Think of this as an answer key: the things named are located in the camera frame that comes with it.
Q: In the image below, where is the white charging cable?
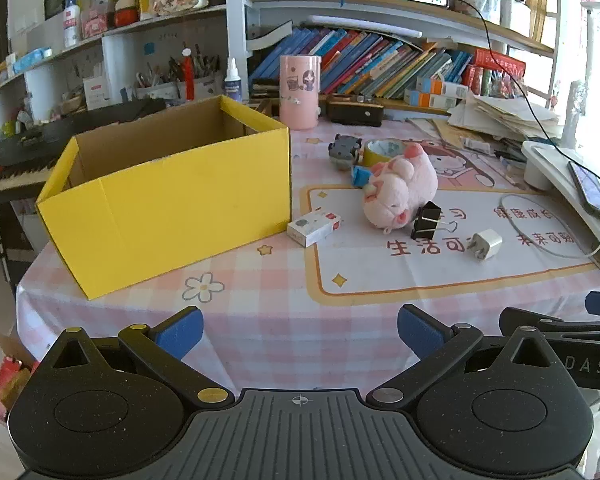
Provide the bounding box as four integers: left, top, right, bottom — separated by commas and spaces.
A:
500, 192, 600, 261

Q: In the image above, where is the black brown case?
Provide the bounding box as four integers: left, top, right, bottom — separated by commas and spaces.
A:
326, 94, 384, 128

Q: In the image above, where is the red white tube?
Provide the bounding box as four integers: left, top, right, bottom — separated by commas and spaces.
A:
181, 47, 196, 101

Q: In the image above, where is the white spray bottle blue label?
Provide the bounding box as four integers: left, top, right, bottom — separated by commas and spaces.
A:
223, 57, 243, 104

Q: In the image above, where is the holder with brushes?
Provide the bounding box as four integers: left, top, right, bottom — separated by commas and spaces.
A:
135, 47, 221, 103

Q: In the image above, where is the red round doll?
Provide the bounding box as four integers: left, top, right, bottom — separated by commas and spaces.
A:
114, 0, 140, 28

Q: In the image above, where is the white shelf unit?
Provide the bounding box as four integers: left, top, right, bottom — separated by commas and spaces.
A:
0, 0, 571, 126

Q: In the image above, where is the black smartphone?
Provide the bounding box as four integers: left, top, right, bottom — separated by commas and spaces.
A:
567, 160, 600, 225

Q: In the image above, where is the pink cylinder cup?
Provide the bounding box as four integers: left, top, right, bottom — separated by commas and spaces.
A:
279, 55, 322, 131

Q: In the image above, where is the white charger plug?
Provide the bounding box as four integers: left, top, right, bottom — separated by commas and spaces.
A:
472, 229, 503, 262

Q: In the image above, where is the yellow tape roll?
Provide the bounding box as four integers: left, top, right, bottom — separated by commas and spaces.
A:
362, 139, 406, 168

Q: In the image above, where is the pink plush toy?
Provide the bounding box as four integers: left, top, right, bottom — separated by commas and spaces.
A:
362, 142, 438, 233

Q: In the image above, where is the pink packet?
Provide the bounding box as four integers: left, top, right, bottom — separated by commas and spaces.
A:
80, 10, 108, 38

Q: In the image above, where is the light blue packet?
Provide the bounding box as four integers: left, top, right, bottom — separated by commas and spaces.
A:
12, 47, 53, 73

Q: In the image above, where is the pink checked cloth-covered desktop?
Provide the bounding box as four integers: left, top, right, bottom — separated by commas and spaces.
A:
15, 105, 600, 396

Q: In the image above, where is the grey toy car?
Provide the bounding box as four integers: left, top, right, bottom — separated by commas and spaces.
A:
328, 134, 365, 172

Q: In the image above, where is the orange white carton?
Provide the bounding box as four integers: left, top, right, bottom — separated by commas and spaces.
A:
416, 77, 468, 97
404, 89, 456, 109

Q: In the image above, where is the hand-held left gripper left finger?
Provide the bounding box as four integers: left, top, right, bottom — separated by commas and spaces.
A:
37, 305, 236, 411

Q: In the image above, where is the white bottle blue cap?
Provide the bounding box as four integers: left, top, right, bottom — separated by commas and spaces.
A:
62, 0, 81, 48

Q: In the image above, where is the white box red label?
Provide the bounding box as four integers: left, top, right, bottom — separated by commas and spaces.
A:
83, 75, 112, 111

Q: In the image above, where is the black electronic keyboard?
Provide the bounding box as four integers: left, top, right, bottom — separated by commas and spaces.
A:
0, 99, 167, 206

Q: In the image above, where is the black binder clip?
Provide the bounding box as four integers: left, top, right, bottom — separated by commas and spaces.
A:
410, 201, 461, 241

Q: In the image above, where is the small white red box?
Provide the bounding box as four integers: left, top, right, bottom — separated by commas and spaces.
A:
286, 208, 343, 248

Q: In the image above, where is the black cable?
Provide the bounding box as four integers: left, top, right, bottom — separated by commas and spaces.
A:
450, 0, 577, 167

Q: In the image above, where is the stack of papers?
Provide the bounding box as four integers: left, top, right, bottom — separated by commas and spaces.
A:
407, 91, 563, 161

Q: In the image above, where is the red printed box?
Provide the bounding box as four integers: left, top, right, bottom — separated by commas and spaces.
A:
472, 47, 527, 96

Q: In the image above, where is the blue plastic packet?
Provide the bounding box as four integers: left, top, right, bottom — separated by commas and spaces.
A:
350, 166, 376, 189

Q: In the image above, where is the row of colourful books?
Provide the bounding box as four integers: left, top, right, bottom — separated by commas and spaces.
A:
250, 26, 473, 101

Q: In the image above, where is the yellow cardboard box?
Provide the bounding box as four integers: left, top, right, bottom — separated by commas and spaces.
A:
35, 95, 292, 301

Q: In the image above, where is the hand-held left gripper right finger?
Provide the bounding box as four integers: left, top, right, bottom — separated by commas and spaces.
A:
362, 304, 578, 408

